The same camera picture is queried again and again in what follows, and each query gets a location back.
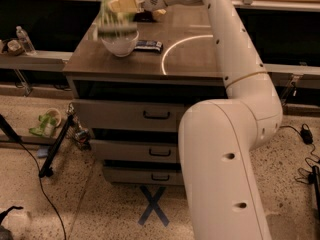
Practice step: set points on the middle grey drawer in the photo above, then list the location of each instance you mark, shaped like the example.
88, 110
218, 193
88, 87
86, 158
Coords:
135, 151

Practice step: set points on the grey drawer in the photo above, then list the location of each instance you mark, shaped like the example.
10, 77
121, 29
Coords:
135, 151
137, 176
136, 116

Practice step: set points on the clear plastic water bottle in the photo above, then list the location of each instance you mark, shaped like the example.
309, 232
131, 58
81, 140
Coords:
25, 41

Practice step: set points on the black tripod leg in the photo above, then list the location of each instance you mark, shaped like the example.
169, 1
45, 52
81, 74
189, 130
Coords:
46, 170

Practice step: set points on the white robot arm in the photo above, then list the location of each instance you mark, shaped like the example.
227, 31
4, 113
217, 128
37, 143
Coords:
216, 136

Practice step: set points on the green jalapeno chip bag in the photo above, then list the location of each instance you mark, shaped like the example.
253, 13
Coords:
114, 25

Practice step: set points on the small basket with items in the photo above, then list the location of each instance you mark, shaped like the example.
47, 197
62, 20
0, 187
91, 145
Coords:
10, 47

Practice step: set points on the blue tape cross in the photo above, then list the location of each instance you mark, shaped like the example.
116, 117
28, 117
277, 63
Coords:
153, 206

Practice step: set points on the brown chip bag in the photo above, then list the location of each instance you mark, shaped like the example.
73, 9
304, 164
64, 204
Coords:
149, 17

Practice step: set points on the top grey drawer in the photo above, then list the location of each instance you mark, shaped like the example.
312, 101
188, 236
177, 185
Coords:
136, 116

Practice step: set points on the black power adapter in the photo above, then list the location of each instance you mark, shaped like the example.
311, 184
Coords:
306, 134

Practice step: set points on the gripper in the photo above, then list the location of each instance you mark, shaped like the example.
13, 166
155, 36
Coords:
126, 6

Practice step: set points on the white ceramic bowl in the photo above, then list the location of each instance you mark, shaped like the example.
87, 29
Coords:
121, 45

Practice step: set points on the bottom grey drawer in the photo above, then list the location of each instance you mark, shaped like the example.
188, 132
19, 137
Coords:
137, 176

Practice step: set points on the dark blue snack bar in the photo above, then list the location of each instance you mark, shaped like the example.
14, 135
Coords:
149, 46

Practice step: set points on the grey drawer cabinet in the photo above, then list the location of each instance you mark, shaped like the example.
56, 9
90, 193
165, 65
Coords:
184, 73

